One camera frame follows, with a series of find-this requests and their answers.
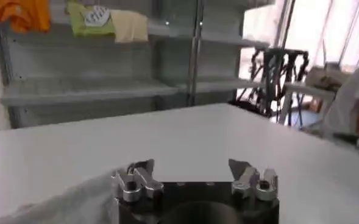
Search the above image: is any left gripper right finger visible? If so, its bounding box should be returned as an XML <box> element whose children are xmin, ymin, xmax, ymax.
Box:
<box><xmin>227</xmin><ymin>158</ymin><xmax>279</xmax><ymax>202</ymax></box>

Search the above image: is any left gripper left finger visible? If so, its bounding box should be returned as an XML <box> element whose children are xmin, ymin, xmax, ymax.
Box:
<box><xmin>112</xmin><ymin>158</ymin><xmax>165</xmax><ymax>203</ymax></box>

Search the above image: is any grey printed t-shirt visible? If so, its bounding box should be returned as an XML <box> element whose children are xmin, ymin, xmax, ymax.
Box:
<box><xmin>0</xmin><ymin>169</ymin><xmax>121</xmax><ymax>224</ymax></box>

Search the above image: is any grey metal shelf rack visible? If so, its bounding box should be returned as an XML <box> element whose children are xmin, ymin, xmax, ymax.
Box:
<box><xmin>194</xmin><ymin>0</ymin><xmax>272</xmax><ymax>107</ymax></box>
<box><xmin>0</xmin><ymin>0</ymin><xmax>198</xmax><ymax>129</ymax></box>

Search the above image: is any small white side table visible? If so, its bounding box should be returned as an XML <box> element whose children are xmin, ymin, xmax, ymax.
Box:
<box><xmin>278</xmin><ymin>81</ymin><xmax>337</xmax><ymax>127</ymax></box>

